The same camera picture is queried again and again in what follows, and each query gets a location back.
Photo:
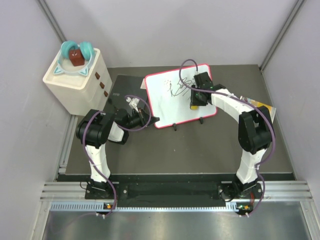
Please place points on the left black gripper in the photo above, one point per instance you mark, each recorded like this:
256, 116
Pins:
143, 117

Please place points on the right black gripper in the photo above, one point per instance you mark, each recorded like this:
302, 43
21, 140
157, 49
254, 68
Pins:
195, 101

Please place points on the yellow whiteboard eraser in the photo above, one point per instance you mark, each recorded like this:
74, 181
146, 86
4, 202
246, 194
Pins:
194, 107

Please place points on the pink framed whiteboard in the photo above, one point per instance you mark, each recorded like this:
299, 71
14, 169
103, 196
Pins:
169, 99

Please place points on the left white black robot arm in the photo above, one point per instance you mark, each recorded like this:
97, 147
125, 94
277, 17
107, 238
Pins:
94, 131

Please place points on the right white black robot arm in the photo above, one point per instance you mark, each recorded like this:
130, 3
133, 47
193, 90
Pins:
255, 128

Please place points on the colourful book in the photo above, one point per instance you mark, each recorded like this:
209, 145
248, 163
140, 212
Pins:
272, 110

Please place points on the white drawer cabinet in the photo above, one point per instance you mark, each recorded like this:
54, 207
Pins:
79, 89

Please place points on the teal cat ear headphones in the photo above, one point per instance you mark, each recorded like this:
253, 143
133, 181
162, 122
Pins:
87, 51

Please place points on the brown cube toy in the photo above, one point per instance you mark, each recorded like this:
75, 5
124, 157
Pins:
76, 57

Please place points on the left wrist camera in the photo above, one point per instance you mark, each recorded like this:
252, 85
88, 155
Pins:
133, 102

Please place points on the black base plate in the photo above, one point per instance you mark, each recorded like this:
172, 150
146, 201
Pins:
177, 190

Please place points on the aluminium rail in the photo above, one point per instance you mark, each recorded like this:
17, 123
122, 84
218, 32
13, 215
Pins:
275, 191

